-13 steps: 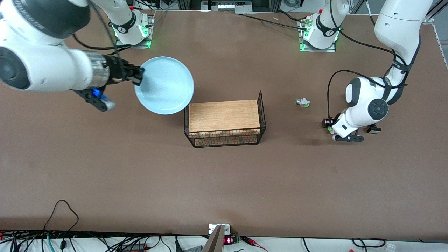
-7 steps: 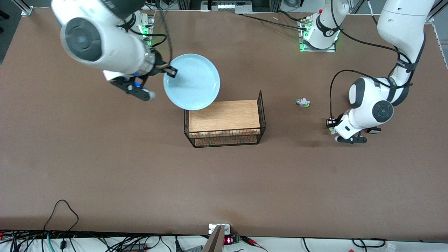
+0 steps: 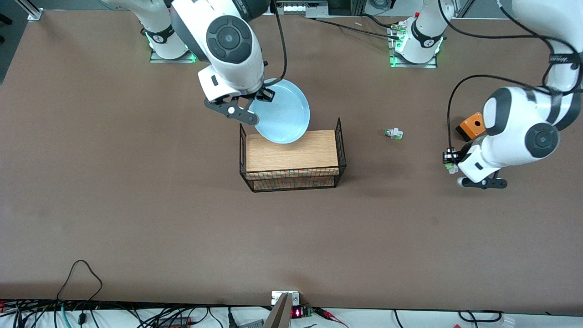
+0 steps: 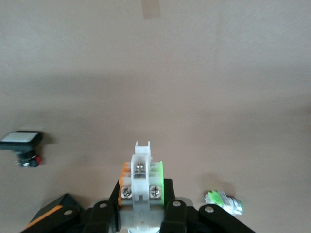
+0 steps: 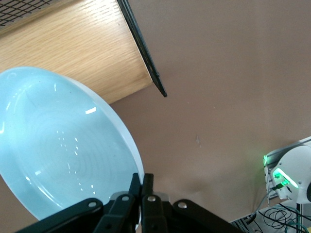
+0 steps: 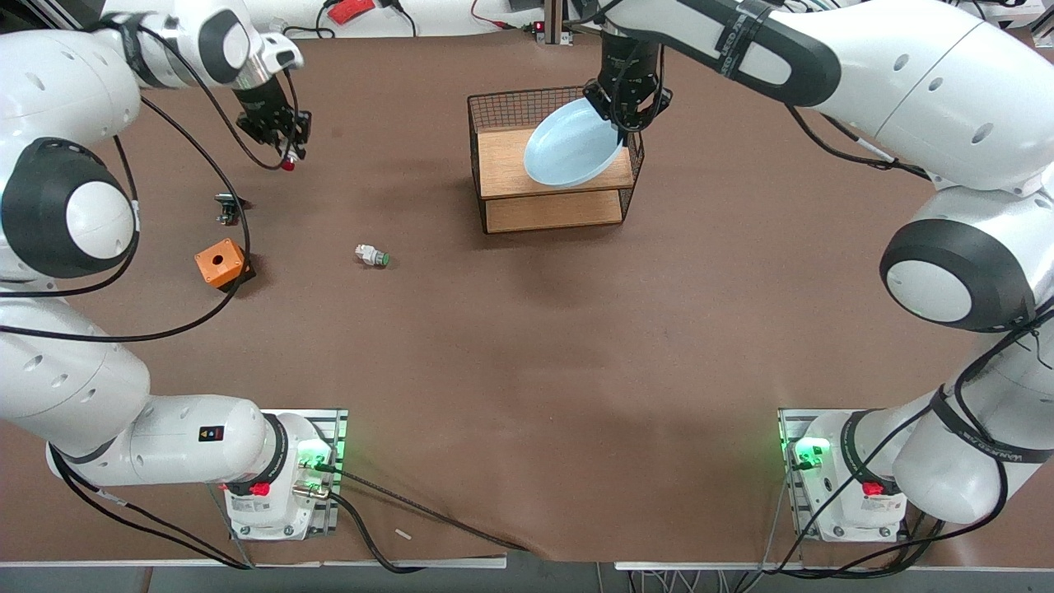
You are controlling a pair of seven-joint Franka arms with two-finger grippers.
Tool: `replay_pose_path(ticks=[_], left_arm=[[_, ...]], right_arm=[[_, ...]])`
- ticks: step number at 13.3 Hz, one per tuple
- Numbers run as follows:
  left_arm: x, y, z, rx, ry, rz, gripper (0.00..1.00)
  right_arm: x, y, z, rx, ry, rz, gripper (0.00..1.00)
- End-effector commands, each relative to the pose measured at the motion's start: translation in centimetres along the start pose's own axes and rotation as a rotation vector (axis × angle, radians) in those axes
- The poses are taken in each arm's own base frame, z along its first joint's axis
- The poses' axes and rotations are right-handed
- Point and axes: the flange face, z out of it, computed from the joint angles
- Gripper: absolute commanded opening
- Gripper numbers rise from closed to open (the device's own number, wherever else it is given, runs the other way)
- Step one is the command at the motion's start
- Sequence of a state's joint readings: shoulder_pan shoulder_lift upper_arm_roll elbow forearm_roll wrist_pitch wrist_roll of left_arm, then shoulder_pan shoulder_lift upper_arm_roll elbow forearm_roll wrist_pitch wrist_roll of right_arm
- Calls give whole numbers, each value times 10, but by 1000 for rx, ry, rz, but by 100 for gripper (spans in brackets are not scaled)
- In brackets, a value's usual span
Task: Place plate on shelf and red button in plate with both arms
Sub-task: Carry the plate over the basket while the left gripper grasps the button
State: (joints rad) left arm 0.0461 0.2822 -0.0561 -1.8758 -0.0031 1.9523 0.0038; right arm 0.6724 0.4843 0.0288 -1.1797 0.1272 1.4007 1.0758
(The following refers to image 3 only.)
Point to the red push button switch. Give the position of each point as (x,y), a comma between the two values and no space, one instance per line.
(452,169)

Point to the light blue round plate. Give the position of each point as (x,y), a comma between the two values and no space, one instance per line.
(284,114)

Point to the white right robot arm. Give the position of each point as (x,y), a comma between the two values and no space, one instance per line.
(230,38)

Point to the white power strip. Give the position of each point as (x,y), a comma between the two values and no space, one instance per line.
(300,7)

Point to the red clip test lead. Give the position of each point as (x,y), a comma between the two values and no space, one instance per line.
(330,315)

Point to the red LED display module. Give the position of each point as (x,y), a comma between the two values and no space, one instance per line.
(297,313)

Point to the black upright plug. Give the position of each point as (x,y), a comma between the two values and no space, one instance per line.
(232,319)

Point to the black power adapter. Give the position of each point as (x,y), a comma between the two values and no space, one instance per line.
(175,322)

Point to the orange button enclosure box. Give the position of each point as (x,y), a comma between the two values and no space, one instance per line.
(471,125)

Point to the green push button switch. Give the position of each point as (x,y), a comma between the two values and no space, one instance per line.
(394,133)

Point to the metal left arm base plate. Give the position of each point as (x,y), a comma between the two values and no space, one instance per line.
(430,64)

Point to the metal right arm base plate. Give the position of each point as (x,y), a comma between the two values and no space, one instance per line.
(157,58)

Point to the small metal bracket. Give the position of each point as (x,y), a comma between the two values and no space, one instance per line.
(278,297)

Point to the grey camera pole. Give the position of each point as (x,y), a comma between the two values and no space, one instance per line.
(280,314)

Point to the aluminium frame profile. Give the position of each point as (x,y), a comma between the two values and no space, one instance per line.
(34,13)

